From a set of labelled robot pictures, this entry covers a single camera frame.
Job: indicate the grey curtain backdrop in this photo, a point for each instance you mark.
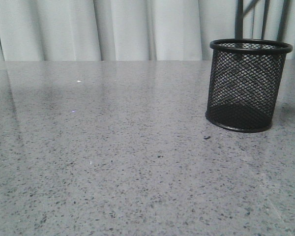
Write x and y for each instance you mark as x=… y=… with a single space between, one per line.
x=36 y=30

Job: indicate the black mesh pen bucket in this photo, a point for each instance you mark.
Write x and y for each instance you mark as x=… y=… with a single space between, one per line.
x=244 y=83

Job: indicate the black metal stand frame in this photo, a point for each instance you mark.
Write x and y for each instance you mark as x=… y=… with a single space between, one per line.
x=262 y=19

